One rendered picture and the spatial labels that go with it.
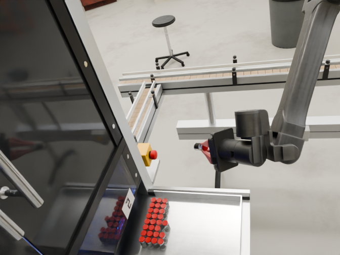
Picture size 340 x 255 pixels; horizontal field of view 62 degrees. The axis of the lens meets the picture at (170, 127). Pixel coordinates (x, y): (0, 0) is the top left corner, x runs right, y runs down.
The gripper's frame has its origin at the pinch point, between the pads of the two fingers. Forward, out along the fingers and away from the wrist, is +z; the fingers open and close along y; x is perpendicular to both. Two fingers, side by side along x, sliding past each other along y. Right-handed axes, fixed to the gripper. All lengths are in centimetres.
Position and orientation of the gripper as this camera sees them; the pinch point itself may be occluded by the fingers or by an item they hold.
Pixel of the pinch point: (204, 146)
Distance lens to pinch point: 79.8
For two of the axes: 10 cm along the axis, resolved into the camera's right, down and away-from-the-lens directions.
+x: 8.4, -2.3, 4.9
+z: -5.1, -0.2, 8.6
